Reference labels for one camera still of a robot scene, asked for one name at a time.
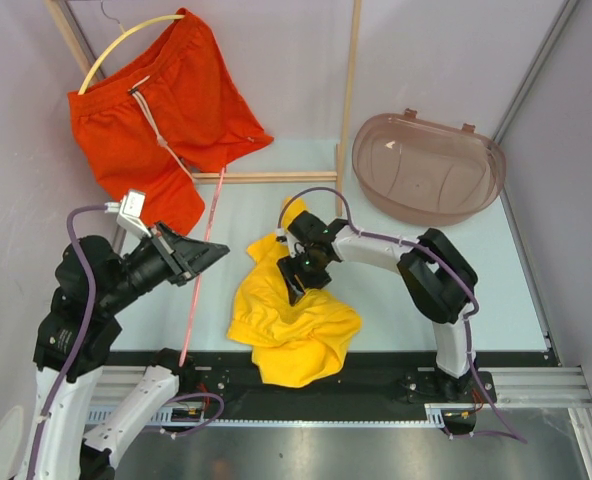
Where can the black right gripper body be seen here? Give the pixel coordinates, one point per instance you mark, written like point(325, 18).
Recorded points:
point(309, 269)

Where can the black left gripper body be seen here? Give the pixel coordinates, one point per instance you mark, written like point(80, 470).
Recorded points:
point(173, 266)

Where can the pink wire hanger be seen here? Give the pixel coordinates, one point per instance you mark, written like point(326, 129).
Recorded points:
point(197, 281)

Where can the yellow shorts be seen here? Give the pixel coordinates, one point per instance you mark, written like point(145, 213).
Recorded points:
point(292, 346)

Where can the orange shorts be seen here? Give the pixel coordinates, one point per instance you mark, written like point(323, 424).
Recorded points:
point(170, 112)

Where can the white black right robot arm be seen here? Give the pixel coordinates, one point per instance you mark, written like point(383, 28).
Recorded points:
point(439, 281)

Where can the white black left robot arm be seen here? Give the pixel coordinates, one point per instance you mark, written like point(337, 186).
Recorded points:
point(74, 342)

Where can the brown translucent plastic basin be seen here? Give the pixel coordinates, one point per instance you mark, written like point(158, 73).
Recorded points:
point(425, 173)

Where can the wooden clothes rack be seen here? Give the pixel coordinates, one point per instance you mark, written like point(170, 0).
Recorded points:
point(288, 60)

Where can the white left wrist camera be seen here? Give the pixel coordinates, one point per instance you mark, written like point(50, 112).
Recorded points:
point(128, 213)

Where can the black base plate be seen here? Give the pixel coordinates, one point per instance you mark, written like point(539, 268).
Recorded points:
point(368, 382)

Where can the white slotted cable duct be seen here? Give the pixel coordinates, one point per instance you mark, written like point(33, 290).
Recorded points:
point(178, 418)

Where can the aluminium frame rail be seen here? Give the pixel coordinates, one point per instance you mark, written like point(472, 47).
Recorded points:
point(541, 387)

